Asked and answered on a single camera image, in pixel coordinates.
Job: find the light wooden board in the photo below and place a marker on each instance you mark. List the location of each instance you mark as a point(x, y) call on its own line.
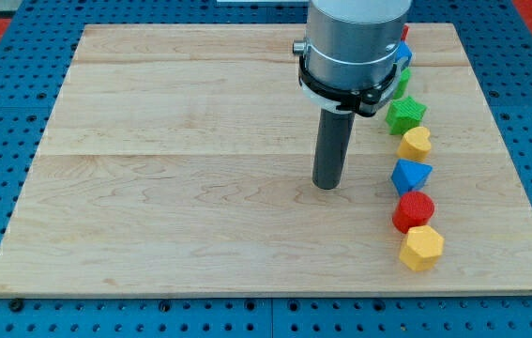
point(177, 163)

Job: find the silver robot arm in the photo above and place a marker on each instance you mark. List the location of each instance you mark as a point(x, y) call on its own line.
point(351, 44)

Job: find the blue triangle block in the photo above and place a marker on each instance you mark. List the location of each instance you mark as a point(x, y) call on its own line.
point(409, 176)

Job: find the green star block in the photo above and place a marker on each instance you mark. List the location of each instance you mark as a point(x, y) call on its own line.
point(404, 115)

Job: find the dark grey cylindrical pointer tool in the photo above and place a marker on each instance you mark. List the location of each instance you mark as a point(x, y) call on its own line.
point(334, 131)

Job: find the red cylinder block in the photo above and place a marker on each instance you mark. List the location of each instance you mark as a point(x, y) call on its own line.
point(413, 209)

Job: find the blue block behind arm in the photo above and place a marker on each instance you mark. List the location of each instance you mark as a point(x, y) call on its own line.
point(404, 54)

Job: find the red block behind arm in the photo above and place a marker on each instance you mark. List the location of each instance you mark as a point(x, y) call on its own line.
point(404, 32)

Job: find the green block behind arm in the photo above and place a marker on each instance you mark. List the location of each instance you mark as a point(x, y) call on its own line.
point(403, 84)

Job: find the yellow hexagon block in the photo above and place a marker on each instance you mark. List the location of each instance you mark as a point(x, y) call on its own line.
point(421, 248)

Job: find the yellow heart block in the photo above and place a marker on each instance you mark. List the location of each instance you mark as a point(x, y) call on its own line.
point(415, 144)

